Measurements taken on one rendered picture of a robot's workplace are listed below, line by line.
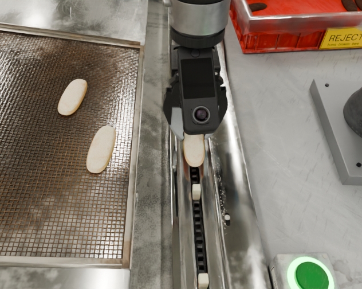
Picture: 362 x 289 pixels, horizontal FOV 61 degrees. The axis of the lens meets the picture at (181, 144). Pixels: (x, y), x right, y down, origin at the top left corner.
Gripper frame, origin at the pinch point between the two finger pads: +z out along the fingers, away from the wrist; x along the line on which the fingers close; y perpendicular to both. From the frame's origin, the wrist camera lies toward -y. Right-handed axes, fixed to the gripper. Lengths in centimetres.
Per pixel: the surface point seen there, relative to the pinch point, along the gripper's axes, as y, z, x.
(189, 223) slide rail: -13.9, 4.2, 1.4
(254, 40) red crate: 34.6, 3.1, -17.7
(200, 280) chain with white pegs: -22.9, 2.2, 0.4
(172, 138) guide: 2.5, 2.9, 3.7
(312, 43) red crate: 35.4, 5.0, -33.4
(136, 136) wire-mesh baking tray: 0.8, 0.0, 10.0
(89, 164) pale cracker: -6.2, -1.7, 16.7
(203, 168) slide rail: -3.6, 4.1, -1.5
